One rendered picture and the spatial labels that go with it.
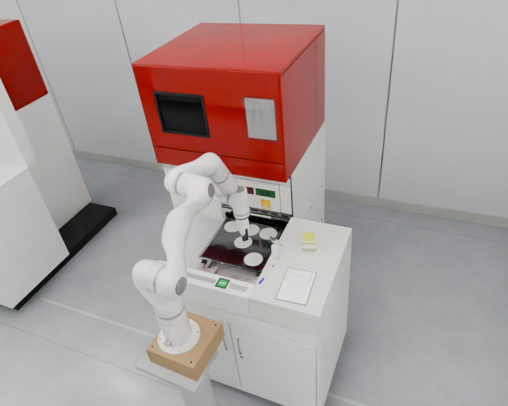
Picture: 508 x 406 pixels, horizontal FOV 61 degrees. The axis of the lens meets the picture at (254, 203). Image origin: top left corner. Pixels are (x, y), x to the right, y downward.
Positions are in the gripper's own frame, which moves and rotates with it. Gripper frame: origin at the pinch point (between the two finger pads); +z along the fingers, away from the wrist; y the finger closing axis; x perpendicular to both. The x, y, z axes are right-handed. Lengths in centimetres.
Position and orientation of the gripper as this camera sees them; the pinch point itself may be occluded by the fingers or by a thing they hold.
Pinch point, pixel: (244, 237)
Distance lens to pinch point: 231.0
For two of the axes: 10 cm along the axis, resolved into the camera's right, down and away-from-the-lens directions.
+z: 0.9, 8.0, 6.0
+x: 9.3, -2.8, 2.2
